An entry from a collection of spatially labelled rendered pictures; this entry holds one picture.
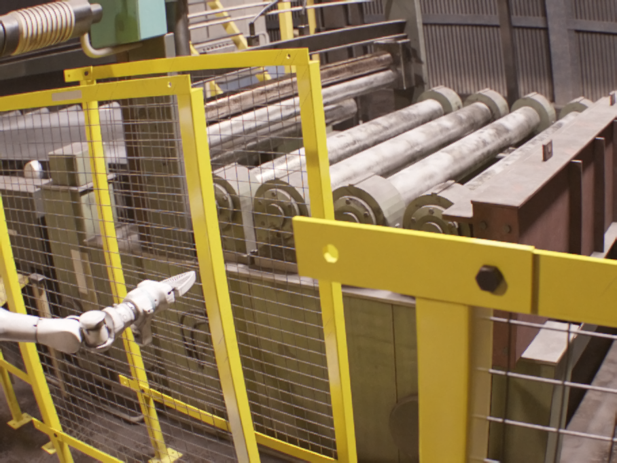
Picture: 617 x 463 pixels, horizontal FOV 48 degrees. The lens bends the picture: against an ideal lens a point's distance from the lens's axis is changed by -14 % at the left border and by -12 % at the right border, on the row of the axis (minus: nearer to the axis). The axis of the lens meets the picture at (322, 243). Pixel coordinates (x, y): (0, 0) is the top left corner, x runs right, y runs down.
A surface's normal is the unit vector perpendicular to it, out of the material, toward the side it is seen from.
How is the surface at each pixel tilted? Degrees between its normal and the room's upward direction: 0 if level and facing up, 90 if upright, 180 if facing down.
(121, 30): 90
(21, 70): 90
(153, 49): 90
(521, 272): 90
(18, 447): 0
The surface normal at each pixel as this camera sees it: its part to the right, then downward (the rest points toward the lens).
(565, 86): -0.56, 0.33
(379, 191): 0.44, -0.65
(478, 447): 0.82, 0.11
